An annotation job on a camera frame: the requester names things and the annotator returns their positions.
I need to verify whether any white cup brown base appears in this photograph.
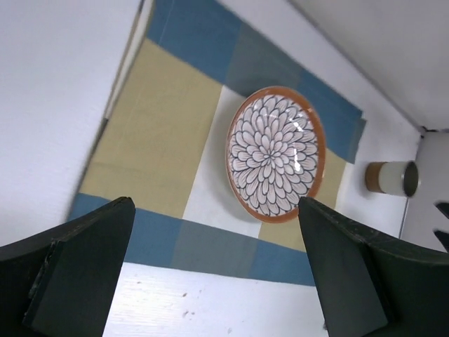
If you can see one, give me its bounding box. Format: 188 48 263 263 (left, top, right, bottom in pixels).
364 161 420 198

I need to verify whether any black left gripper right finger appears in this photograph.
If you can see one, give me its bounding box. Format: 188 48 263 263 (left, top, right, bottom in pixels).
299 197 448 336

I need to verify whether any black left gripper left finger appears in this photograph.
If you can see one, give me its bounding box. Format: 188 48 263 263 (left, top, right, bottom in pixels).
1 197 135 336

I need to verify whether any floral orange rimmed plate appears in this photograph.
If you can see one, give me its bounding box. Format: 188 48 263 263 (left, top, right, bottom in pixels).
225 86 326 223

